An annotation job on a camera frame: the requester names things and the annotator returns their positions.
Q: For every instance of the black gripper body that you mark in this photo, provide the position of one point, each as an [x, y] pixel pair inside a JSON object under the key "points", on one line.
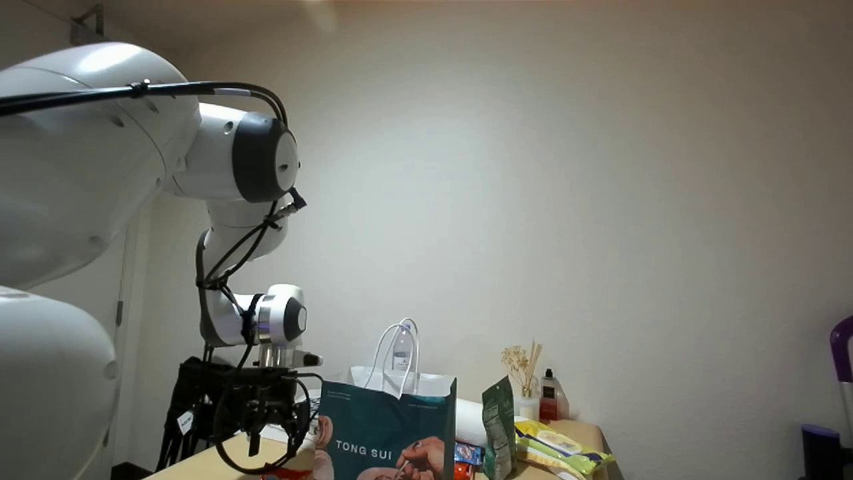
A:
{"points": [[257, 399]]}

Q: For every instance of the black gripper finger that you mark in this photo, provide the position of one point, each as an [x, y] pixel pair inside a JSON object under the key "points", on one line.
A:
{"points": [[296, 427], [254, 441]]}

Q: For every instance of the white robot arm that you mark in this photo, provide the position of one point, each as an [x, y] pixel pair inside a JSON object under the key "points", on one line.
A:
{"points": [[86, 138]]}

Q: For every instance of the red blue snack packet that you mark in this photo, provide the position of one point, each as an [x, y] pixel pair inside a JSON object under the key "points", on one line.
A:
{"points": [[467, 462]]}

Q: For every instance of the dark green snack pouch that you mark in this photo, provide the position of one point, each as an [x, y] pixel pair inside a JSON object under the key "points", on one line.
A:
{"points": [[499, 431]]}

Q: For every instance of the reed diffuser with sticks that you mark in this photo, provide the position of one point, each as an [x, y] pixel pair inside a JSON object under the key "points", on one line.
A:
{"points": [[519, 363]]}

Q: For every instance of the yellow green snack packets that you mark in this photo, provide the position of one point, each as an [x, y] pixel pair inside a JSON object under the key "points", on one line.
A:
{"points": [[559, 453]]}

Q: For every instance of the red sauce bottle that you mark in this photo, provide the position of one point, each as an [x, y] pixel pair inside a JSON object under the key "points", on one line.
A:
{"points": [[546, 399]]}

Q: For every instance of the dark bin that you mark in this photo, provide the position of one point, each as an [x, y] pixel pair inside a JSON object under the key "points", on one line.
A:
{"points": [[822, 455]]}

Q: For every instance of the black bag with handle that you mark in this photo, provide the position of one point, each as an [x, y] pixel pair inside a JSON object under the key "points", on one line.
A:
{"points": [[186, 421]]}

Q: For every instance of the purple vacuum handle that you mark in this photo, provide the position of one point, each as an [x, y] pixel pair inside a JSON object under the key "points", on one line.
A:
{"points": [[839, 338]]}

